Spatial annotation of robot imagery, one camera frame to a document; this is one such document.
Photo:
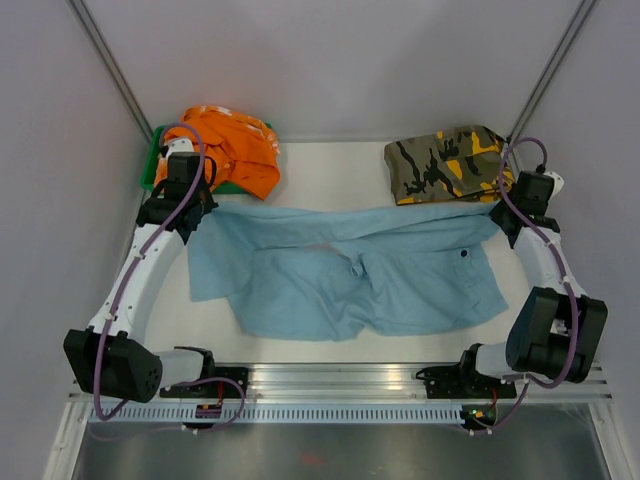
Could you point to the slotted cable duct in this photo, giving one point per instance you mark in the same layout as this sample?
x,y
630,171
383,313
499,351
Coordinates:
x,y
291,413

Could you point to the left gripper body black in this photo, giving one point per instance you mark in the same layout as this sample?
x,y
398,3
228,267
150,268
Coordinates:
x,y
205,201

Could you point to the right aluminium frame post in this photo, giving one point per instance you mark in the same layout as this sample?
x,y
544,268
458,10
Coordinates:
x,y
575,26

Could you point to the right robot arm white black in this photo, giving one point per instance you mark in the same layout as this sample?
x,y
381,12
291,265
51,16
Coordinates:
x,y
556,334

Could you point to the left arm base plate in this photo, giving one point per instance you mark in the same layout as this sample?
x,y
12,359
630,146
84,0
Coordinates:
x,y
223,382

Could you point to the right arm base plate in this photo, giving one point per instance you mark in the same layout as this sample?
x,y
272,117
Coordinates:
x,y
452,383

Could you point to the light blue trousers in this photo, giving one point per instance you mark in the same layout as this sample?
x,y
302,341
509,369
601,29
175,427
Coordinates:
x,y
292,274

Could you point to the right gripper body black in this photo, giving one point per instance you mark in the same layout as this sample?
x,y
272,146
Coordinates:
x,y
499,212

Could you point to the aluminium front rail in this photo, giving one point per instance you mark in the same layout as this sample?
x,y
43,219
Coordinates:
x,y
385,382

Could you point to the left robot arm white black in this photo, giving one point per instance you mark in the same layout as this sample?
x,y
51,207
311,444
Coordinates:
x,y
109,357

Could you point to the green plastic bin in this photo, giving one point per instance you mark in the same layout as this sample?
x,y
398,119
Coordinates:
x,y
147,181

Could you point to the left aluminium frame post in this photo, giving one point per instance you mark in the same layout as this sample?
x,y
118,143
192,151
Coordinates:
x,y
91,29

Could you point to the aluminium frame post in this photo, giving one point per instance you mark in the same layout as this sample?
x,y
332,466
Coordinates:
x,y
91,29
575,26

